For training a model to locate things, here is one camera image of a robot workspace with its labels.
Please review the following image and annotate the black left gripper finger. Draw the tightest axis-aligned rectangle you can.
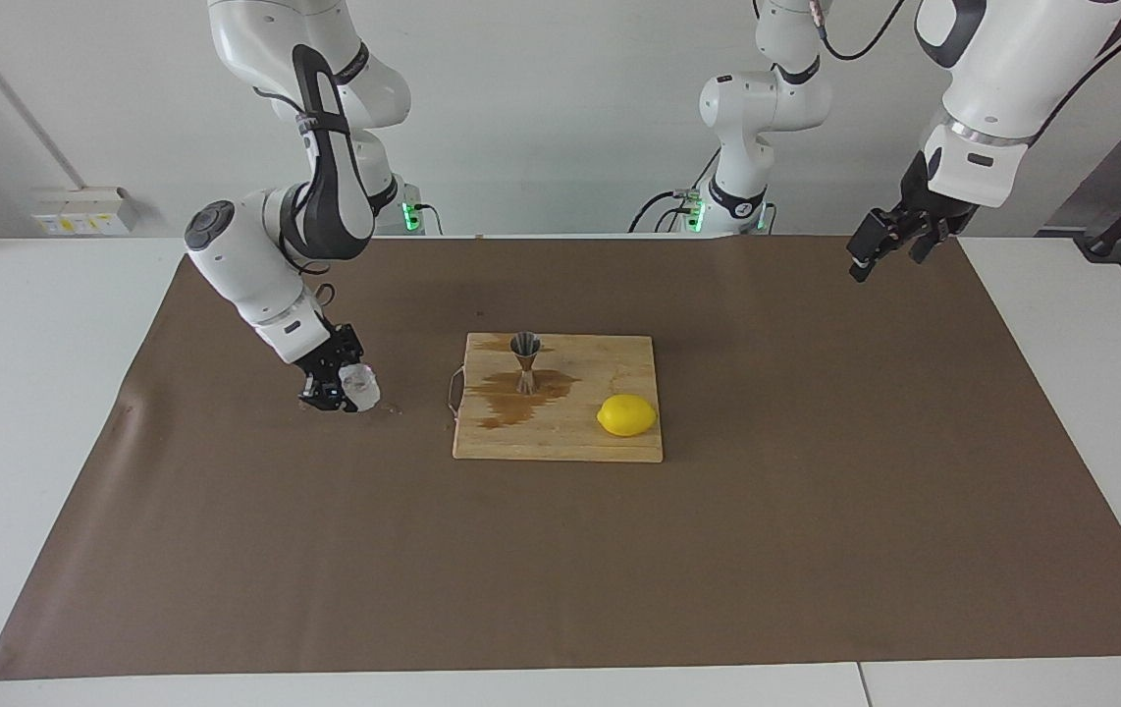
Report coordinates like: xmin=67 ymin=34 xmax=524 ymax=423
xmin=847 ymin=208 xmax=903 ymax=284
xmin=909 ymin=226 xmax=951 ymax=265

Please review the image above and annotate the steel double jigger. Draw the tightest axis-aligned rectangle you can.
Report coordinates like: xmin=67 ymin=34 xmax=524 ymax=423
xmin=509 ymin=332 xmax=544 ymax=396

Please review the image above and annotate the wooden cutting board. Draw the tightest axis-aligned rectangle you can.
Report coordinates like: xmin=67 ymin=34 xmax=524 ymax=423
xmin=445 ymin=332 xmax=665 ymax=463

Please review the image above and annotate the yellow lemon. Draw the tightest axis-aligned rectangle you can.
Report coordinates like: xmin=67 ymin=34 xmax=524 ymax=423
xmin=597 ymin=394 xmax=659 ymax=438

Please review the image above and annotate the brown paper table mat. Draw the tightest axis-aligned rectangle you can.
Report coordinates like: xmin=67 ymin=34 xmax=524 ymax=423
xmin=0 ymin=234 xmax=1121 ymax=680

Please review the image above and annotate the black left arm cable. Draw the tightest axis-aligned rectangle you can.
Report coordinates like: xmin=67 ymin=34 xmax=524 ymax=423
xmin=816 ymin=0 xmax=1121 ymax=148

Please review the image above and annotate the black left base cable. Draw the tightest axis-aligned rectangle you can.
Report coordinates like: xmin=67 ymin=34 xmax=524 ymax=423
xmin=629 ymin=147 xmax=723 ymax=234

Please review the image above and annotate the white wall socket box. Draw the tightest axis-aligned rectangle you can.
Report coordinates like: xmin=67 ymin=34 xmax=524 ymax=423
xmin=33 ymin=187 xmax=139 ymax=237

